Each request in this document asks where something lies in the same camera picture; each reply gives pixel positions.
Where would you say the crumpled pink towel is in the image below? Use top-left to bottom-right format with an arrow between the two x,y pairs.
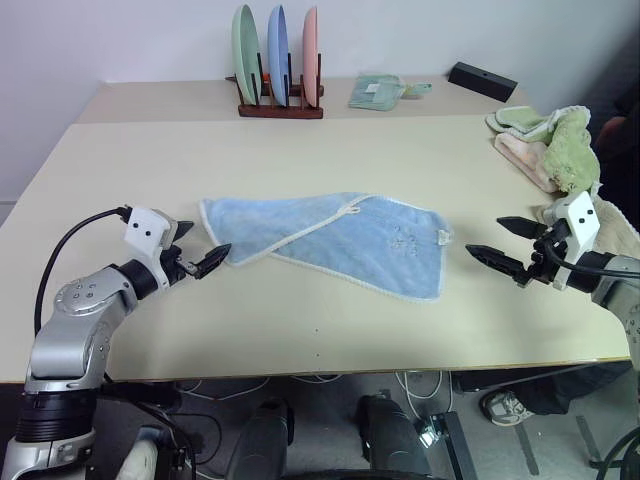
493,130 -> 561,194

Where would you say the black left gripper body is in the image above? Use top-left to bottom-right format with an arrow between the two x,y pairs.
159,233 -> 198,288

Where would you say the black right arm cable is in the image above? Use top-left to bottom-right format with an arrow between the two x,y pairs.
546,238 -> 640,278

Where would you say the white rounded robot hip part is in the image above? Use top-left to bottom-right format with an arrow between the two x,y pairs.
121,438 -> 162,480

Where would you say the thin white cable under table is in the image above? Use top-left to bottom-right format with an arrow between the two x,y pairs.
178,375 -> 274,403

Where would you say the black table leg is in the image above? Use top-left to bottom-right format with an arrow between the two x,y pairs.
417,411 -> 477,480

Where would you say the cream beige towel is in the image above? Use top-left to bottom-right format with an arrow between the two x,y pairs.
591,191 -> 640,260

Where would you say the folded pale green cloth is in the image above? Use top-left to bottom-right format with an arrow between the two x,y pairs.
347,72 -> 403,111

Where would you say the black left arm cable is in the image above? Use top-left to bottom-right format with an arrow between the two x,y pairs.
33,205 -> 133,334

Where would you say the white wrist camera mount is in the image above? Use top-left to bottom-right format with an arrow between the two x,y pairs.
122,205 -> 175,292
542,191 -> 602,292

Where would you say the grey white sneaker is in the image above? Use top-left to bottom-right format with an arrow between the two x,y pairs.
481,389 -> 537,428

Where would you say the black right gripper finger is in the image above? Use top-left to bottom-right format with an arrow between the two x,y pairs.
464,243 -> 527,282
495,215 -> 550,241

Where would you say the dark wooden plate rack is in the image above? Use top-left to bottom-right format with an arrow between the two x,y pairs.
224,49 -> 327,120

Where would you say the long black box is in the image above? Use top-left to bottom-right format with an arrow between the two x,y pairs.
447,61 -> 519,104

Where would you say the light blue towel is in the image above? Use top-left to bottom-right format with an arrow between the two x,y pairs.
198,190 -> 456,307

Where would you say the pink plate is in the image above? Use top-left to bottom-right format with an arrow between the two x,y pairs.
301,6 -> 322,110

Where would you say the person in dark clothes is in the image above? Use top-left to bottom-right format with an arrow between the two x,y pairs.
499,113 -> 640,417

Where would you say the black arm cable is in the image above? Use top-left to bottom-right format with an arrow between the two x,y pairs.
33,205 -> 133,334
546,238 -> 640,278

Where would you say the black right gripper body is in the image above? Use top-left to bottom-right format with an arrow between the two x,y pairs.
513,221 -> 577,290

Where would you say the green plate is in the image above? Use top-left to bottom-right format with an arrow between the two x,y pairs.
230,3 -> 264,104

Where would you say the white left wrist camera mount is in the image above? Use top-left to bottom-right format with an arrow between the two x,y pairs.
122,205 -> 175,292

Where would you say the small light green cloth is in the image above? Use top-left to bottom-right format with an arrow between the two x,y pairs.
399,81 -> 433,100

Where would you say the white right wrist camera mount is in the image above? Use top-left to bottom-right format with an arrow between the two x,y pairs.
542,191 -> 602,292

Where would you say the blue plate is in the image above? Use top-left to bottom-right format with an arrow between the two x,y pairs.
267,4 -> 293,108

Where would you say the pile of green pink towels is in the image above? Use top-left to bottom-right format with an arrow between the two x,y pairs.
485,104 -> 602,196

